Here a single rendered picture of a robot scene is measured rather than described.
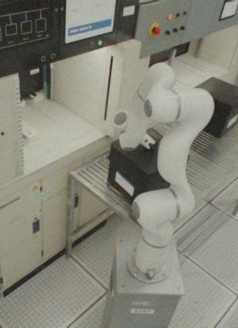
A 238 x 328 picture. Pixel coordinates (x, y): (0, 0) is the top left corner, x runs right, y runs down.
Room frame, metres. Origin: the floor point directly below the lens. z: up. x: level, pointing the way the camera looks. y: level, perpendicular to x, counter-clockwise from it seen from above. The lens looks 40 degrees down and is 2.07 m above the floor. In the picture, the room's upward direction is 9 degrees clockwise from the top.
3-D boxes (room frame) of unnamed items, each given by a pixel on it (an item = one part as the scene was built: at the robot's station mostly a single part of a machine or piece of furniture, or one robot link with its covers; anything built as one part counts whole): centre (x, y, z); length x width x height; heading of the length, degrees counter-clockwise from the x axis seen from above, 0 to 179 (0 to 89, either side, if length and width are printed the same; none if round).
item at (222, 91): (2.22, -0.59, 0.89); 0.29 x 0.29 x 0.25; 56
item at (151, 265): (0.97, -0.20, 0.85); 0.19 x 0.19 x 0.18
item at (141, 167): (1.46, -0.15, 0.98); 0.29 x 0.29 x 0.13; 44
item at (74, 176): (1.82, -0.38, 0.38); 1.30 x 0.60 x 0.76; 142
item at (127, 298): (0.97, -0.20, 0.38); 0.28 x 0.28 x 0.76; 7
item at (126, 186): (1.46, -0.15, 0.85); 0.28 x 0.28 x 0.17; 44
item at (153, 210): (0.96, -0.17, 1.07); 0.19 x 0.12 x 0.24; 116
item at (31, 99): (1.99, 0.67, 0.89); 0.22 x 0.21 x 0.04; 52
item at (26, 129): (1.58, 0.58, 0.89); 0.22 x 0.21 x 0.04; 52
